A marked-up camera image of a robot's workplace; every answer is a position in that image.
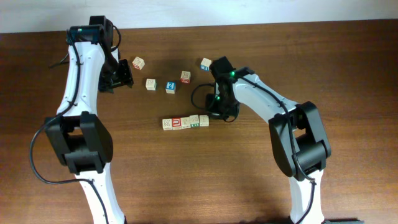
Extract wooden block dove picture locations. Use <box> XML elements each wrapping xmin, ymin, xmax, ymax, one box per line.
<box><xmin>146</xmin><ymin>78</ymin><xmax>157</xmax><ymax>91</ymax></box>

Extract wooden block letter J blue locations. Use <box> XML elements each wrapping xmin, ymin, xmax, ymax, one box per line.
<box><xmin>180</xmin><ymin>116</ymin><xmax>191</xmax><ymax>129</ymax></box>

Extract wooden block blue top far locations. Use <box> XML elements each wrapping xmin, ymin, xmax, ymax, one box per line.
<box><xmin>200</xmin><ymin>58</ymin><xmax>212</xmax><ymax>72</ymax></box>

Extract wooden block letter M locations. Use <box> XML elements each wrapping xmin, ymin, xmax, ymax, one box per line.
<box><xmin>162</xmin><ymin>118</ymin><xmax>173</xmax><ymax>131</ymax></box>

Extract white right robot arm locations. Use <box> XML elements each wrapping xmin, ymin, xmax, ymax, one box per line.
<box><xmin>205</xmin><ymin>57</ymin><xmax>331</xmax><ymax>223</ymax></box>

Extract wooden block butterfly picture red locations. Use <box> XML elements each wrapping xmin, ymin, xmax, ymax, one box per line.
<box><xmin>180</xmin><ymin>71</ymin><xmax>191</xmax><ymax>84</ymax></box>

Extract wooden block number 1 red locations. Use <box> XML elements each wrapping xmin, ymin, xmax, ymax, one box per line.
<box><xmin>199</xmin><ymin>115</ymin><xmax>210</xmax><ymax>127</ymax></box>

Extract wooden block red letter U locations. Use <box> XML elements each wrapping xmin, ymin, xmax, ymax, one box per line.
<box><xmin>172</xmin><ymin>118</ymin><xmax>182</xmax><ymax>130</ymax></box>

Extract wooden block red far corner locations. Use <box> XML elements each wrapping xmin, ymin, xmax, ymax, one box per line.
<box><xmin>132</xmin><ymin>57</ymin><xmax>145</xmax><ymax>70</ymax></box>

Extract wooden block blue number 2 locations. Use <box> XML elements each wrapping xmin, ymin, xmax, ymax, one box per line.
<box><xmin>165</xmin><ymin>82</ymin><xmax>176</xmax><ymax>94</ymax></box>

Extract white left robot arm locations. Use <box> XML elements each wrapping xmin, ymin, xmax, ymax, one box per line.
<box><xmin>42</xmin><ymin>16</ymin><xmax>134</xmax><ymax>223</ymax></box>

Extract wooden block green yellow sides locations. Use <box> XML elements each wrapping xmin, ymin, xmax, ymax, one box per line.
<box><xmin>189</xmin><ymin>114</ymin><xmax>200</xmax><ymax>128</ymax></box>

